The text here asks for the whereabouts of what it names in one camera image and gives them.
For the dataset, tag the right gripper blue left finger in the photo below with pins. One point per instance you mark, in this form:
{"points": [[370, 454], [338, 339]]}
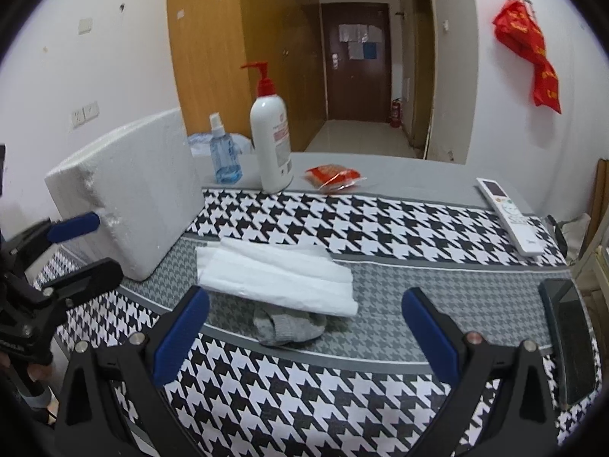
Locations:
{"points": [[174, 333]]}

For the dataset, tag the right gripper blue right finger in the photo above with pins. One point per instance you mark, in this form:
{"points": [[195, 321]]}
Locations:
{"points": [[437, 335]]}

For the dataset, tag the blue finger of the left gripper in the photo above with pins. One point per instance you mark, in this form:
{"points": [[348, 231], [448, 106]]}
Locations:
{"points": [[83, 285], [71, 228]]}

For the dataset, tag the grey sock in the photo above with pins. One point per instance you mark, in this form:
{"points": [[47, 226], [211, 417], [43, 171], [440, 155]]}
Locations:
{"points": [[277, 326]]}

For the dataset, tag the white towel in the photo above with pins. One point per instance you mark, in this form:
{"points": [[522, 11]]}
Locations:
{"points": [[299, 277]]}

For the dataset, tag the person's left hand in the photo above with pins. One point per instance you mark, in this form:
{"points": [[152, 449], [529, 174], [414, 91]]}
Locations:
{"points": [[35, 375]]}

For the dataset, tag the white styrofoam box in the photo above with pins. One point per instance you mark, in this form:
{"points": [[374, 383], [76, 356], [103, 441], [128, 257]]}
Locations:
{"points": [[142, 183]]}

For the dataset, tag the black smartphone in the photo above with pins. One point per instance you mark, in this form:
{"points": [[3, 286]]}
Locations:
{"points": [[570, 337]]}

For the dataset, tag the white remote control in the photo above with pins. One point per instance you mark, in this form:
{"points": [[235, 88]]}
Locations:
{"points": [[516, 224]]}

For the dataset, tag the blue spray bottle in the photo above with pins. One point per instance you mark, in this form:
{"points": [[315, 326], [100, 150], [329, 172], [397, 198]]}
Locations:
{"points": [[223, 152]]}

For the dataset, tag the white pump bottle red cap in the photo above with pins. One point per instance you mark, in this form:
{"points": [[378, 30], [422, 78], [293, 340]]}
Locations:
{"points": [[270, 133]]}

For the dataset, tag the red snack packet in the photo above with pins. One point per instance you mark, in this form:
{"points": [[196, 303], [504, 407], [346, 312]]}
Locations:
{"points": [[331, 178]]}

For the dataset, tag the red fire extinguisher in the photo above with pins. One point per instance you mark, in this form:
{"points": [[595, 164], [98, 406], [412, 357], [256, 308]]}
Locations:
{"points": [[396, 113]]}

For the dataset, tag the wooden wardrobe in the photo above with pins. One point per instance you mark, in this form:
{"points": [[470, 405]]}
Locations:
{"points": [[214, 44]]}

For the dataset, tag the dark brown entrance door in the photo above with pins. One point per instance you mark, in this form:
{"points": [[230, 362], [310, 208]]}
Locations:
{"points": [[357, 49]]}

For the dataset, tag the red hanging bags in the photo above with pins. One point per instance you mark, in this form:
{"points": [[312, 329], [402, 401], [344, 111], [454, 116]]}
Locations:
{"points": [[517, 29]]}

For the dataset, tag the white wall socket pair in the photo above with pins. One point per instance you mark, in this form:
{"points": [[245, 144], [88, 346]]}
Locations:
{"points": [[87, 113]]}

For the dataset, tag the wooden side door frame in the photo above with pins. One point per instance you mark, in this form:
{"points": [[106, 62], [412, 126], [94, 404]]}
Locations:
{"points": [[424, 68]]}

